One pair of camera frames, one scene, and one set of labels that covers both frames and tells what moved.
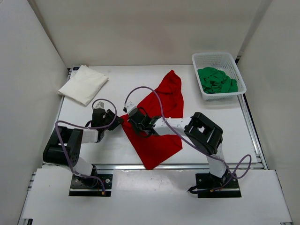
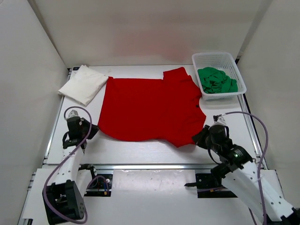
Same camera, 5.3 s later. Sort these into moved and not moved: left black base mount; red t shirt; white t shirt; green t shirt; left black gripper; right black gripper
Moved: red t shirt; left black gripper; right black gripper
Not moved: green t shirt; left black base mount; white t shirt
